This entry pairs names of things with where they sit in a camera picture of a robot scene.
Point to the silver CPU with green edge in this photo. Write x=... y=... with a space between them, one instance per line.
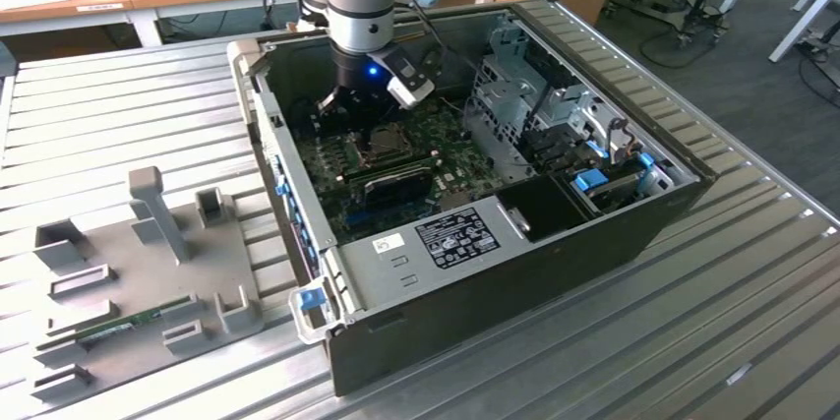
x=387 y=138

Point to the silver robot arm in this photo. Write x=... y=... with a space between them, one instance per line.
x=360 y=7

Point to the CPU socket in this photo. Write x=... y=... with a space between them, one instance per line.
x=393 y=158

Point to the blue expansion slot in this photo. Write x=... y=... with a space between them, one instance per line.
x=360 y=217

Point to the green RAM stick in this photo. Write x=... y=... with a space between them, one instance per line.
x=117 y=325
x=387 y=169

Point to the silver drive bay cage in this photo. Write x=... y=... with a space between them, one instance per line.
x=505 y=95

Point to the green motherboard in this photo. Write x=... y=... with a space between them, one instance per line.
x=459 y=164

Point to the black graphics card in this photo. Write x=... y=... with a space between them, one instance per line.
x=396 y=191

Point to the gray power supply unit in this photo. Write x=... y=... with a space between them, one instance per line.
x=387 y=267

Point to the hard disk in blue carrier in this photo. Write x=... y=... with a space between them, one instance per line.
x=591 y=180

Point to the blue case release latch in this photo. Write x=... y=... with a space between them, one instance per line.
x=311 y=300

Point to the blue drive bay latch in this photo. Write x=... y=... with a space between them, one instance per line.
x=647 y=162

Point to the gray parts rack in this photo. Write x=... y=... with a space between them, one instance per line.
x=131 y=272

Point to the black and gray PC case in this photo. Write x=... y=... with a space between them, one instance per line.
x=492 y=331

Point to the white table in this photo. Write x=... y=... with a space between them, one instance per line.
x=805 y=21

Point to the small white table label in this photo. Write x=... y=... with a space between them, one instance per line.
x=739 y=375

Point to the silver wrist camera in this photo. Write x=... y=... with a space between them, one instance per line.
x=407 y=80

